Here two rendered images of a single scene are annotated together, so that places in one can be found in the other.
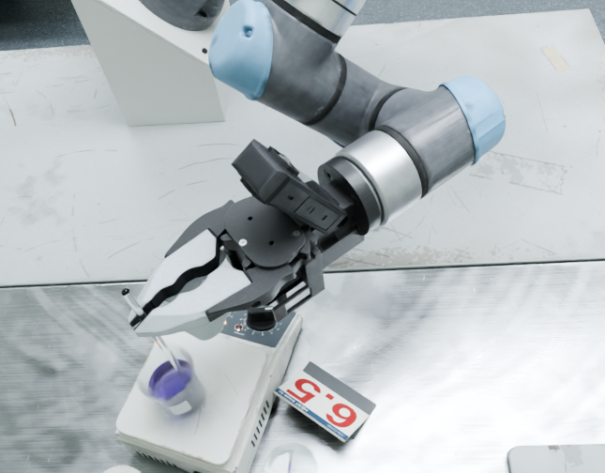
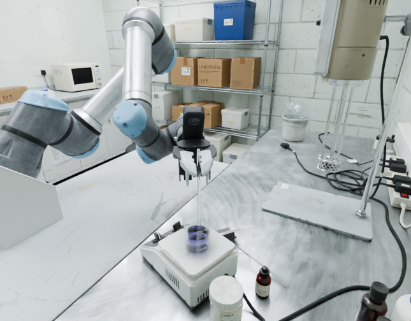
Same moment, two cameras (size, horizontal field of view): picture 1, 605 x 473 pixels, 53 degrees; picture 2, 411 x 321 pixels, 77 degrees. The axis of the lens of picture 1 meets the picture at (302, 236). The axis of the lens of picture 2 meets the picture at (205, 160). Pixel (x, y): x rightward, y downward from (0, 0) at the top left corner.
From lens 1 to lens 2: 0.55 m
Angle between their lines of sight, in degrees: 58
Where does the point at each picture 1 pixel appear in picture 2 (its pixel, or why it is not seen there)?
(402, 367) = (220, 217)
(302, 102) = (153, 130)
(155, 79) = (25, 206)
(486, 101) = not seen: hidden behind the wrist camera
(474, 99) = not seen: hidden behind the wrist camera
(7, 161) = not seen: outside the picture
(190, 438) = (217, 251)
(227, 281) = (204, 152)
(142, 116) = (16, 237)
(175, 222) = (89, 251)
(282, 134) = (95, 206)
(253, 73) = (143, 118)
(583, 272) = (220, 178)
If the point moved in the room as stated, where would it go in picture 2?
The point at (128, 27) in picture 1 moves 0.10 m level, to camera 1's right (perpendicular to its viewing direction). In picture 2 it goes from (11, 177) to (48, 161)
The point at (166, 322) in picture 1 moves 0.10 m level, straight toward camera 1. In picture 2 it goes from (207, 165) to (260, 163)
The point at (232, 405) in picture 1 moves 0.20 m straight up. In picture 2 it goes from (213, 235) to (214, 149)
